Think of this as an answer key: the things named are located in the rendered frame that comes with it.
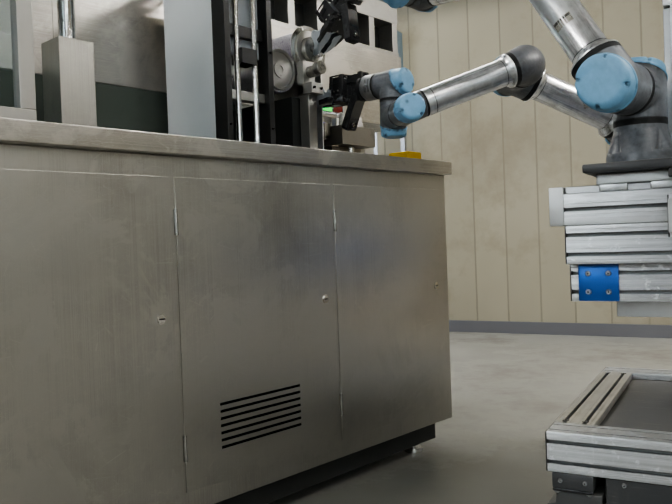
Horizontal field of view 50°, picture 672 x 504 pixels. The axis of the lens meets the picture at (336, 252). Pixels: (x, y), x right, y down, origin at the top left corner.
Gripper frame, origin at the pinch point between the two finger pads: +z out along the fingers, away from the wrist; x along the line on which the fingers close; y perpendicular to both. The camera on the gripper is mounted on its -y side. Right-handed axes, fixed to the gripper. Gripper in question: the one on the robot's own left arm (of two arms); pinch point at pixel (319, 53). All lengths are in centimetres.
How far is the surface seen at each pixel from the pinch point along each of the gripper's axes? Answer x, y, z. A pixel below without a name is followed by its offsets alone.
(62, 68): 76, -4, 17
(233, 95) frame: 40.2, -19.1, 6.3
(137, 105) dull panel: 40, 13, 38
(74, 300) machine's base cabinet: 93, -65, 25
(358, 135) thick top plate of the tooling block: -17.0, -17.6, 14.9
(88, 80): 70, -5, 18
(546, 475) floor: -25, -131, 35
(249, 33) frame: 34.1, -6.2, -4.5
